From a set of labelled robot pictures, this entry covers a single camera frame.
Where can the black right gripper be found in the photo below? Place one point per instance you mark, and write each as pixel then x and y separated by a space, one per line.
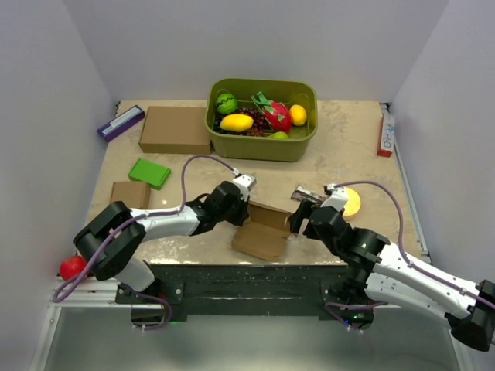
pixel 302 212

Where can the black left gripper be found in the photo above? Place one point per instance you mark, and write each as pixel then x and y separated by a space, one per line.
pixel 244 212

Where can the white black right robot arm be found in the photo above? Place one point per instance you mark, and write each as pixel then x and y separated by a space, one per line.
pixel 379 271

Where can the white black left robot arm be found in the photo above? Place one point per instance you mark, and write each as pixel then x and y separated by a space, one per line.
pixel 114 235

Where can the small brown cardboard box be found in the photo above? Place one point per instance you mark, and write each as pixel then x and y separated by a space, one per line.
pixel 134 194

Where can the green small box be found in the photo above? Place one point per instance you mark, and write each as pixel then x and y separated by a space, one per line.
pixel 154 174

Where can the large closed cardboard box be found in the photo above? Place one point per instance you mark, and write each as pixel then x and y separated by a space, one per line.
pixel 175 130

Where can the red white toothpaste box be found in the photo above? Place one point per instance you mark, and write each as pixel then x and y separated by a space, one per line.
pixel 385 146

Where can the purple rectangular box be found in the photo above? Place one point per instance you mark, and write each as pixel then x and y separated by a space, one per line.
pixel 118 125

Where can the brown snack wrapper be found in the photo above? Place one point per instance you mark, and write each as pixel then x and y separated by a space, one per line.
pixel 302 194

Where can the round yellow sponge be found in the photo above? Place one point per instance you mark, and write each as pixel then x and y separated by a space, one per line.
pixel 353 204

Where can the olive green plastic bin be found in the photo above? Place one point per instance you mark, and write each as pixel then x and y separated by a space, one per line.
pixel 264 148

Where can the dark toy grapes bunch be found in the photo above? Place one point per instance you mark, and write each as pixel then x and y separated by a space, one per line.
pixel 260 127

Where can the yellow toy mango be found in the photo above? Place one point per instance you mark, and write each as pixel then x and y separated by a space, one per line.
pixel 236 122

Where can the green toy lime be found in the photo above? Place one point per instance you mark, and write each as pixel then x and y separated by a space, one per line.
pixel 279 135

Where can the pink toy dragon fruit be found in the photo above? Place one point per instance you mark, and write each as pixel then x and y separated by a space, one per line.
pixel 275 113

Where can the green toy watermelon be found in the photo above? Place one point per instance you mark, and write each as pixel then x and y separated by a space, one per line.
pixel 226 104

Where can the yellow toy lemon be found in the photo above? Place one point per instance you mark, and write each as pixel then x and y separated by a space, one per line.
pixel 298 115

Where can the red toy tomato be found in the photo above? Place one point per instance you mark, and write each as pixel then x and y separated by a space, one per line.
pixel 72 267

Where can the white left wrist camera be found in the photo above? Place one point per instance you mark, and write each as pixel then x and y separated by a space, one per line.
pixel 245 183

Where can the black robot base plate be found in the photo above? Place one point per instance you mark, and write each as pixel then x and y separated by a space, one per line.
pixel 266 290

